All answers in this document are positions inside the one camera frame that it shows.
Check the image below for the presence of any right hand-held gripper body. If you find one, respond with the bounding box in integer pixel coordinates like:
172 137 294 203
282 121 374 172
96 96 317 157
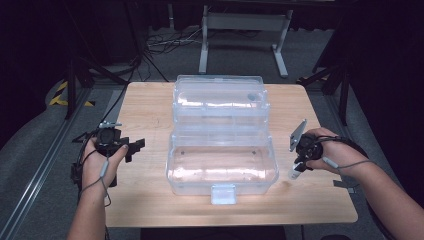
289 119 324 165

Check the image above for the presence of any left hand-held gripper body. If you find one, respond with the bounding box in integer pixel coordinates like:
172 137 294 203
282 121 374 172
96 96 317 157
95 120 130 158

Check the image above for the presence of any clear plastic storage box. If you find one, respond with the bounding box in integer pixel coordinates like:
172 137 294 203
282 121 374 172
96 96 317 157
165 74 280 206

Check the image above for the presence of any person's right hand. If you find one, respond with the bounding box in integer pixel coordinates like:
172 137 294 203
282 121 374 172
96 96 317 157
304 127 368 178

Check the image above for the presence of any person's left hand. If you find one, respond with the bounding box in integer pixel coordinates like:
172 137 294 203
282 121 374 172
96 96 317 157
81 143 130 193

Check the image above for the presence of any black metal stand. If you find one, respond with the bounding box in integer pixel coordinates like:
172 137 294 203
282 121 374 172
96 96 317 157
63 0 148 121
296 49 355 128

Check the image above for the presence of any yellow black floor tape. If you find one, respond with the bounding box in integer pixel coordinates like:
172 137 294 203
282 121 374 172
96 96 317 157
48 80 96 108

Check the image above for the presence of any grey wrist strap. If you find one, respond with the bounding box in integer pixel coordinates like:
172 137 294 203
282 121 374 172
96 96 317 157
79 156 113 208
321 156 375 176

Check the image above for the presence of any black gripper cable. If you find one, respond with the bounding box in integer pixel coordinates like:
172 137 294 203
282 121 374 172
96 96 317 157
70 130 101 201
318 135 369 159

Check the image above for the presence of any bundle of floor cables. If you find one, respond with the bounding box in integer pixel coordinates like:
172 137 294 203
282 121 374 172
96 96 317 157
145 27 205 55

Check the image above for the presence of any white metal table frame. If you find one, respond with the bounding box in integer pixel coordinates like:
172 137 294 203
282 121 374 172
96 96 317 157
198 4 294 79

